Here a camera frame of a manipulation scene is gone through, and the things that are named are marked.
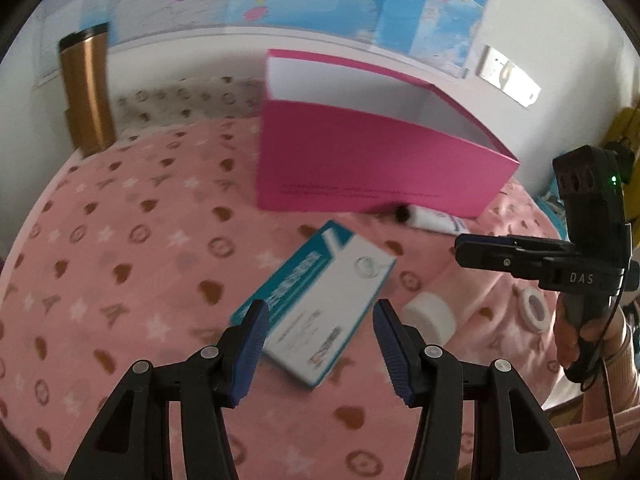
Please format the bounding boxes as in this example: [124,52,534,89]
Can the black cable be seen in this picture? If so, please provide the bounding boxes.
[580,280,631,466]

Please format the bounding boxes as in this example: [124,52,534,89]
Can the thin white tape roll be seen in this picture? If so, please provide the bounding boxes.
[519,289,549,326]

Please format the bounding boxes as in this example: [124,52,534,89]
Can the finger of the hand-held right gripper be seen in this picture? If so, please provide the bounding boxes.
[460,232,574,257]
[455,244,547,279]

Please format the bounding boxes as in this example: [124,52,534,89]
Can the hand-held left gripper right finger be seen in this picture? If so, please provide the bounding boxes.
[372,299,581,480]

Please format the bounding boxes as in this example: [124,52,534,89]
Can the wide white tape roll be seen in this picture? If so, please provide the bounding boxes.
[402,290,457,347]

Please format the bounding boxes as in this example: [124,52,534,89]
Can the pink patterned blanket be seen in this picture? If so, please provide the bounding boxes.
[0,77,576,480]

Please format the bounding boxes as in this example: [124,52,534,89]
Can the white and teal medicine box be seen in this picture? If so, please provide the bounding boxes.
[230,219,397,389]

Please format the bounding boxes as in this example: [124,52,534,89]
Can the pink cardboard box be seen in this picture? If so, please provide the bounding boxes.
[256,49,522,220]

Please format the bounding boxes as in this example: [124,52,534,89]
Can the yellow object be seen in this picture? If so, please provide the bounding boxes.
[602,107,640,153]

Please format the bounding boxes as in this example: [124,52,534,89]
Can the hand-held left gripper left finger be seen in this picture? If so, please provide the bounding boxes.
[65,299,271,480]

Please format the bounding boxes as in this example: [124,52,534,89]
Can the person's right forearm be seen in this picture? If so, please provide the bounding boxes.
[550,305,640,461]

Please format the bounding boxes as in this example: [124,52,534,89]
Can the large white wall socket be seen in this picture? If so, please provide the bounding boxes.
[475,45,507,86]

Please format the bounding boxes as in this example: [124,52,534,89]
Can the person's right hand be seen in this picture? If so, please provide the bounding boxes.
[554,304,628,371]

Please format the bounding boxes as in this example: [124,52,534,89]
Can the white tube with black cap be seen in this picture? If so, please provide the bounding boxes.
[395,204,468,236]

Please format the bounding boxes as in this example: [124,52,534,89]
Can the copper thermos flask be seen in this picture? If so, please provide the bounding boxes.
[58,22,118,158]

